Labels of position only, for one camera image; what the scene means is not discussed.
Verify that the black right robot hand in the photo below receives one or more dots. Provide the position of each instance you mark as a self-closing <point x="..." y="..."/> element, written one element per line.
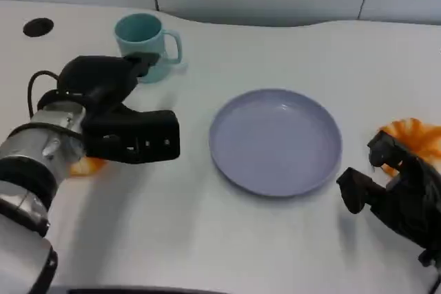
<point x="413" y="201"/>

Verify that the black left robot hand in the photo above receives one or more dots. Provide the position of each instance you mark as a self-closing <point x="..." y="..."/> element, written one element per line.
<point x="96" y="73"/>

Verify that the orange toy bread roll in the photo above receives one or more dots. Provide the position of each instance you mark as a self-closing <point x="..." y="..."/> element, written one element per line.
<point x="417" y="135"/>
<point x="86" y="166"/>

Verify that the pale green mug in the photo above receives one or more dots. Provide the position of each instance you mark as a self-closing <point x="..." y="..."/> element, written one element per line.
<point x="138" y="32"/>

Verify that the lilac plate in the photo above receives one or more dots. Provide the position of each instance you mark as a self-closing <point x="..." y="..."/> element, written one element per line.
<point x="275" y="142"/>

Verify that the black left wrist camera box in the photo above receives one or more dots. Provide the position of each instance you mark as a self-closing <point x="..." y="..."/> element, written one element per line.
<point x="138" y="135"/>

